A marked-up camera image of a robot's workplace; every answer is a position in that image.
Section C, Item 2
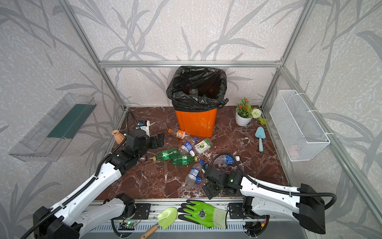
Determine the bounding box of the blue cap water bottle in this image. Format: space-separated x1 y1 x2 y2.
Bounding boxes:
185 160 204 186

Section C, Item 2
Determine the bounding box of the small green soda bottle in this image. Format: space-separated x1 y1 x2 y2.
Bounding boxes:
171 155 199 165

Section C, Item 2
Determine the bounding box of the white green lime drink bottle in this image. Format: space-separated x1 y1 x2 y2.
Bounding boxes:
194 138 213 155

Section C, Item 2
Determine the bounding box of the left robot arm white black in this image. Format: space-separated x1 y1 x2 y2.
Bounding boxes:
23 129 164 239

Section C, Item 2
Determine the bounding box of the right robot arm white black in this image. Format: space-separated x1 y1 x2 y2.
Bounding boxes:
202 166 326 235

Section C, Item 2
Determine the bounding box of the orange cap bottle near bin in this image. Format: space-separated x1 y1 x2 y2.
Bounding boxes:
168 128 192 141

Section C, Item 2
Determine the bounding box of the orange trash bin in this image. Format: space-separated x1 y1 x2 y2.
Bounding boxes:
175 109 217 137

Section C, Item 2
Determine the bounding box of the black bin liner bag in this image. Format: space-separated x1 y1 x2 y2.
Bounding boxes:
166 66 229 113

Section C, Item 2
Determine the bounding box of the dark green Sprite bottle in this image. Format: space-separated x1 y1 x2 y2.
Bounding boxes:
153 147 180 162

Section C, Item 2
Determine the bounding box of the blue label water bottle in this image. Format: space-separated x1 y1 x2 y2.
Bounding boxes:
214 155 240 165

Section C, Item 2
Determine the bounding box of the green work glove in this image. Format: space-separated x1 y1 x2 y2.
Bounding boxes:
178 200 228 230

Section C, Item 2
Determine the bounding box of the peach ceramic vase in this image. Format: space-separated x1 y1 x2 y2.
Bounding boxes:
112 130 125 144

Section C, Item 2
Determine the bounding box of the light green garden trowel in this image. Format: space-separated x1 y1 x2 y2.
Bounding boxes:
140 207 178 239

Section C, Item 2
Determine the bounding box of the light blue garden trowel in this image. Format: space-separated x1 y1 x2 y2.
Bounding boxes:
255 127 266 152

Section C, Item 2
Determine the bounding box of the white pot with flowers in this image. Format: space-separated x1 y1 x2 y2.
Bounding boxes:
235 98 268 126

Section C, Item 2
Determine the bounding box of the small circuit board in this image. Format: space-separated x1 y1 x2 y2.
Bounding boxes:
118 220 140 231

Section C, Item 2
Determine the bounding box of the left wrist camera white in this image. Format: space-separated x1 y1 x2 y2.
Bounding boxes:
136 120 150 136

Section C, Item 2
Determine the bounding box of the white wire mesh basket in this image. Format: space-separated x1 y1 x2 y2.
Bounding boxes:
270 90 331 162

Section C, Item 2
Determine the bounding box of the clear acrylic wall shelf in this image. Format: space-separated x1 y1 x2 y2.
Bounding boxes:
9 93 96 162

